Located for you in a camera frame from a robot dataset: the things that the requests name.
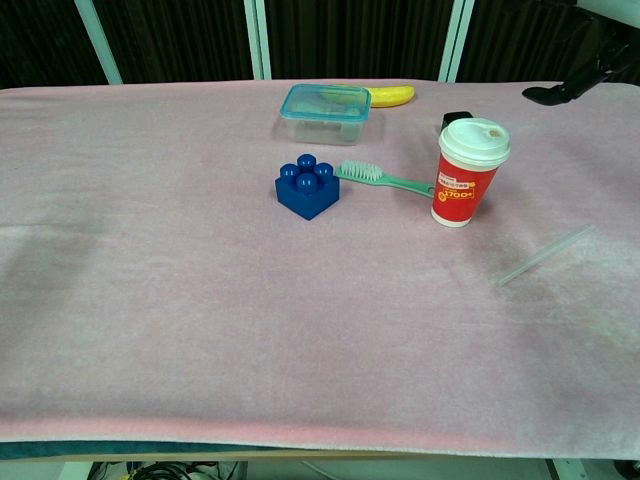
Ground black box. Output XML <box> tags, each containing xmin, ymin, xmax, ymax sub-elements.
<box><xmin>441</xmin><ymin>111</ymin><xmax>474</xmax><ymax>135</ymax></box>

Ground clear plastic straw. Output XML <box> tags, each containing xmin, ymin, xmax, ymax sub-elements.
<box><xmin>495</xmin><ymin>224</ymin><xmax>596</xmax><ymax>287</ymax></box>

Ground pink tablecloth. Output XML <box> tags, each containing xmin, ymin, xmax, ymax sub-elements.
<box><xmin>0</xmin><ymin>79</ymin><xmax>640</xmax><ymax>461</ymax></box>

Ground blue building block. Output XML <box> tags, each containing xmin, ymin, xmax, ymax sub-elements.
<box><xmin>274</xmin><ymin>153</ymin><xmax>341</xmax><ymax>221</ymax></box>

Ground black floor cables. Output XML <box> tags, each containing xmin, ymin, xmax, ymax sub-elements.
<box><xmin>89</xmin><ymin>460</ymin><xmax>246</xmax><ymax>480</ymax></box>

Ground black curtain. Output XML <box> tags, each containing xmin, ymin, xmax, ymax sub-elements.
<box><xmin>0</xmin><ymin>0</ymin><xmax>640</xmax><ymax>91</ymax></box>

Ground white frame post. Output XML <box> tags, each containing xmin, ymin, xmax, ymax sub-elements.
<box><xmin>438</xmin><ymin>0</ymin><xmax>476</xmax><ymax>84</ymax></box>
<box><xmin>74</xmin><ymin>0</ymin><xmax>124</xmax><ymax>85</ymax></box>
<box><xmin>243</xmin><ymin>0</ymin><xmax>273</xmax><ymax>81</ymax></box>

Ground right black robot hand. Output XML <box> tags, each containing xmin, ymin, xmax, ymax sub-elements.
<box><xmin>522</xmin><ymin>39</ymin><xmax>640</xmax><ymax>106</ymax></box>

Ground red paper cup white lid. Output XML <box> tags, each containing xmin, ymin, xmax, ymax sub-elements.
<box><xmin>430</xmin><ymin>117</ymin><xmax>512</xmax><ymax>229</ymax></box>

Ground clear container blue lid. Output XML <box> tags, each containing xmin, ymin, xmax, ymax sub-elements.
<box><xmin>278</xmin><ymin>83</ymin><xmax>373</xmax><ymax>146</ymax></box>

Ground yellow banana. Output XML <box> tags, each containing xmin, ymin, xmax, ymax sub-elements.
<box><xmin>364</xmin><ymin>84</ymin><xmax>416</xmax><ymax>109</ymax></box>

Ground green brush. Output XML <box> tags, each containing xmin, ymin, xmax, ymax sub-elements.
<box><xmin>334</xmin><ymin>159</ymin><xmax>437</xmax><ymax>199</ymax></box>

